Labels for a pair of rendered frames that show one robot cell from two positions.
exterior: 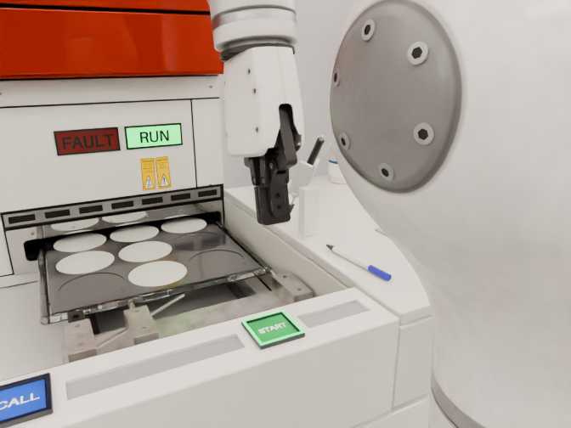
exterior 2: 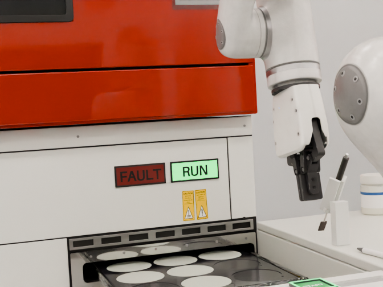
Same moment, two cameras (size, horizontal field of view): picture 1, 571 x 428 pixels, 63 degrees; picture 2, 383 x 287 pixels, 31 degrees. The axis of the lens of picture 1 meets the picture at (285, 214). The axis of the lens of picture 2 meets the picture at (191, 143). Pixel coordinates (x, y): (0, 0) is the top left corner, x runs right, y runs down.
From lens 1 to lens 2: 0.58 m
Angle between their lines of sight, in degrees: 19
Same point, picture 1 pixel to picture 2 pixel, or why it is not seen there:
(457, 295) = not seen: outside the picture
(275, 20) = (307, 69)
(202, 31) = (239, 79)
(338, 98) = (335, 95)
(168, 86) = (208, 126)
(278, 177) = (313, 165)
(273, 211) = (310, 189)
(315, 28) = not seen: hidden behind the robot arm
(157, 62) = (201, 106)
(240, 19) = (285, 70)
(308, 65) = not seen: hidden behind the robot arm
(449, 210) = (371, 124)
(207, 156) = (241, 189)
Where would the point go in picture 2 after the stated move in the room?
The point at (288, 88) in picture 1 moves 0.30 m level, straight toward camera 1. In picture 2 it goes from (317, 108) to (318, 111)
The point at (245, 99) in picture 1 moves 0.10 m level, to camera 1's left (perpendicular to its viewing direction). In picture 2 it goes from (290, 117) to (223, 120)
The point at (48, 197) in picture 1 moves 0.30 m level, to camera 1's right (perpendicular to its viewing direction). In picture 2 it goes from (104, 224) to (238, 221)
